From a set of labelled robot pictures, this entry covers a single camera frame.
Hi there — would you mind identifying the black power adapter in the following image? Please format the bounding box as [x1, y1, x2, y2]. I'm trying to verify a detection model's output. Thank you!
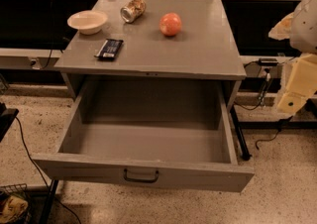
[258, 57, 278, 66]

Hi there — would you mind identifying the black desk leg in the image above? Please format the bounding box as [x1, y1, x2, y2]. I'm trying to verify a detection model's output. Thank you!
[230, 107, 252, 161]

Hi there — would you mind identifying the black floor cable left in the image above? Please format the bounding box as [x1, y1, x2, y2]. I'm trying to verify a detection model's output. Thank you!
[14, 115, 82, 224]

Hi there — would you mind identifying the black drawer handle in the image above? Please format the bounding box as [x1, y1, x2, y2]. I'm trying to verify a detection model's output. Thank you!
[123, 168, 159, 184]

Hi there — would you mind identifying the red apple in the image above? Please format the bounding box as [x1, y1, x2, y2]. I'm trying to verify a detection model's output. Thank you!
[159, 13, 182, 37]

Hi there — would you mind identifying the black cable on wall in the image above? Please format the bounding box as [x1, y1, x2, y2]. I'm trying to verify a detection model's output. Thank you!
[41, 0, 68, 70]

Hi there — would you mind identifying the black device left edge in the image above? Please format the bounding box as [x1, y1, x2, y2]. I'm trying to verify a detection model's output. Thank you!
[0, 103, 19, 142]

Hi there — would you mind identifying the white bowl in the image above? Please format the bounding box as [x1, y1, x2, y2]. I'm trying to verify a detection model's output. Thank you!
[67, 10, 108, 35]

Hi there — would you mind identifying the lying metal soda can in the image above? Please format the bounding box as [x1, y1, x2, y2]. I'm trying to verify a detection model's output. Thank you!
[120, 0, 146, 23]

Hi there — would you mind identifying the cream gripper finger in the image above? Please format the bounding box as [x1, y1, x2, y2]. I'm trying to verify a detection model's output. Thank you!
[268, 13, 293, 41]
[276, 53, 317, 115]

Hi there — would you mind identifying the open grey top drawer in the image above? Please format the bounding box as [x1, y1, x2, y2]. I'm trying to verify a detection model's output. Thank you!
[31, 78, 256, 193]

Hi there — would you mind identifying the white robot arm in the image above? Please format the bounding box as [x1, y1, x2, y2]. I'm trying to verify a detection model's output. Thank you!
[268, 0, 317, 114]

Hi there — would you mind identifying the wire basket with bag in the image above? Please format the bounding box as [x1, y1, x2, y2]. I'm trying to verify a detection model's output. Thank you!
[0, 183, 32, 224]

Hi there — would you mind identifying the grey cabinet desk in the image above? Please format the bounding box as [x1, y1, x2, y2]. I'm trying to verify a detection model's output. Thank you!
[55, 0, 246, 111]

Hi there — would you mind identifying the dark blue snack bar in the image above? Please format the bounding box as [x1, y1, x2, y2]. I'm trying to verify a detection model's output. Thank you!
[95, 39, 124, 60]

